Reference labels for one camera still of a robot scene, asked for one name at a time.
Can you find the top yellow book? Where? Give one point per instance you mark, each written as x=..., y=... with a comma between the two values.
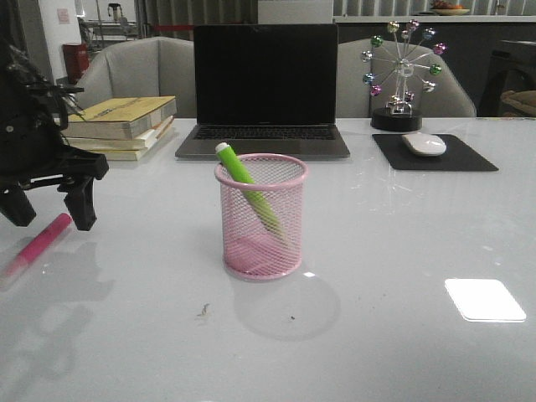
x=121, y=118

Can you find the red trash bin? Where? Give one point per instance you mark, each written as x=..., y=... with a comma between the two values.
x=76, y=60

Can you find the middle yellow book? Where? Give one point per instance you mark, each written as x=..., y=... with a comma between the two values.
x=89, y=143

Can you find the yellow book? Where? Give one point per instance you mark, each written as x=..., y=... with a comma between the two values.
x=89, y=143
x=125, y=155
x=121, y=118

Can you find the fruit bowl on counter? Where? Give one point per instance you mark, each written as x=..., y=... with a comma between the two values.
x=444, y=8

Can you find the pink highlighter pen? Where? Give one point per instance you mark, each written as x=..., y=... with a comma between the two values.
x=33, y=250

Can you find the white computer mouse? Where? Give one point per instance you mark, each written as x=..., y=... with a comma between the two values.
x=423, y=144

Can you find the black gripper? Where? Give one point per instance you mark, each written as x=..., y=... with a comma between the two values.
x=34, y=154

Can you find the left grey armchair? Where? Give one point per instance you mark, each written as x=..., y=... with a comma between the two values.
x=140, y=68

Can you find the right grey armchair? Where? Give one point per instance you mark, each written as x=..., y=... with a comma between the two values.
x=365, y=86

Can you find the black mouse pad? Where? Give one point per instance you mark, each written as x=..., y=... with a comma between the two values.
x=458, y=157

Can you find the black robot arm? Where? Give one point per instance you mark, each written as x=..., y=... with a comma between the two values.
x=17, y=68

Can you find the grey armchair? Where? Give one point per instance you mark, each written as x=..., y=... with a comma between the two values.
x=365, y=86
x=140, y=68

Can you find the bottom yellow book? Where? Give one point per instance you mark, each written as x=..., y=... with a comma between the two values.
x=125, y=155

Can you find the ferris wheel desk ornament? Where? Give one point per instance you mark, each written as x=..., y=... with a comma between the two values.
x=404, y=68

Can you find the pink mesh pen holder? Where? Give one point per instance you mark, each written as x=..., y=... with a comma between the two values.
x=262, y=218

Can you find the grey laptop black screen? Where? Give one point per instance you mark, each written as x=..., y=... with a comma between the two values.
x=266, y=88

